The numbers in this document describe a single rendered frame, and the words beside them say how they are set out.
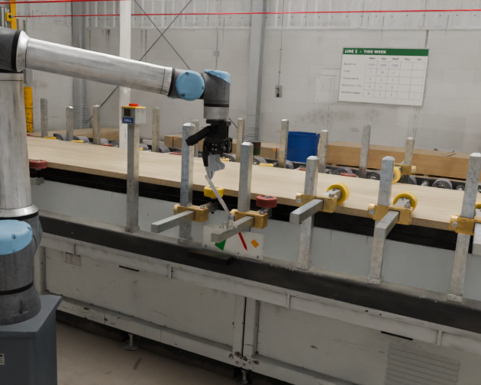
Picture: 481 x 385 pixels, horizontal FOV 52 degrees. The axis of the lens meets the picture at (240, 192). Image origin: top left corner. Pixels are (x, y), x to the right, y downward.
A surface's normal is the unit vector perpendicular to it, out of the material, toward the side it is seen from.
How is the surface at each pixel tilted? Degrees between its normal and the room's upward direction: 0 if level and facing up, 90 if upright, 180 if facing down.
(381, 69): 90
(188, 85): 91
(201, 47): 90
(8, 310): 70
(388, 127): 90
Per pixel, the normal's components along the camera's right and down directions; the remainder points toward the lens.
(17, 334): 0.07, 0.21
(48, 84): 0.90, 0.14
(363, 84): -0.44, 0.16
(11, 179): 0.47, 0.20
